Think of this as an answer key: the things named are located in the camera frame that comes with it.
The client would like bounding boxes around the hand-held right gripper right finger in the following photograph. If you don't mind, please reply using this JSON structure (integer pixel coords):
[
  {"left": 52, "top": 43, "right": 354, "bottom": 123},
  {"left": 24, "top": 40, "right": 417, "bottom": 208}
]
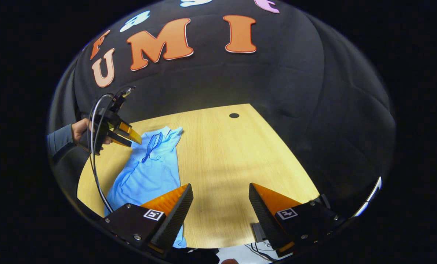
[{"left": 248, "top": 183, "right": 346, "bottom": 257}]

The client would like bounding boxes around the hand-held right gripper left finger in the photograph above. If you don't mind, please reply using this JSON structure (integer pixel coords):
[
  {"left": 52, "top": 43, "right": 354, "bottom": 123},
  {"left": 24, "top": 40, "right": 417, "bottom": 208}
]
[{"left": 100, "top": 183, "right": 194, "bottom": 257}]

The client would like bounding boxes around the light blue T-shirt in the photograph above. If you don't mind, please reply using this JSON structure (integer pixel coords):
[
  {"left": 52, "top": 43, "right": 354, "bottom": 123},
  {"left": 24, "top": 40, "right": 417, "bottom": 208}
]
[{"left": 105, "top": 126, "right": 187, "bottom": 249}]

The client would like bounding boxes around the small grey block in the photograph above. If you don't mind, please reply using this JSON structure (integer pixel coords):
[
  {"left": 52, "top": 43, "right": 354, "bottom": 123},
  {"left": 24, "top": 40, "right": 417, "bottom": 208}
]
[{"left": 252, "top": 222, "right": 267, "bottom": 243}]

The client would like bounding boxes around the white paper sheet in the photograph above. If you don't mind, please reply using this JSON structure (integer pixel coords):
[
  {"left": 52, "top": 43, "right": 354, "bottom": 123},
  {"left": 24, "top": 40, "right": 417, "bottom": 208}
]
[{"left": 218, "top": 240, "right": 293, "bottom": 263}]

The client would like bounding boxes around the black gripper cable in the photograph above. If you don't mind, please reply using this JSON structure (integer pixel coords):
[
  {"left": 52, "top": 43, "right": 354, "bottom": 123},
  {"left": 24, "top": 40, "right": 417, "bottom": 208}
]
[{"left": 87, "top": 93, "right": 115, "bottom": 214}]

